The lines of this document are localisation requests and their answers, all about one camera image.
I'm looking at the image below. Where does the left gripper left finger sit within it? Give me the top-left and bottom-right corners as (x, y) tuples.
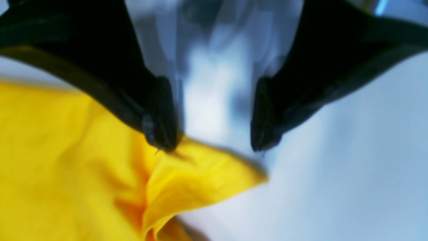
(0, 0), (178, 151)

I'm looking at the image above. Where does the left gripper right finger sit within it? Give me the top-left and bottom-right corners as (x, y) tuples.
(250, 0), (428, 152)

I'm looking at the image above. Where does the yellow t-shirt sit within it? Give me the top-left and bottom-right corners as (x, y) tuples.
(0, 82), (267, 241)

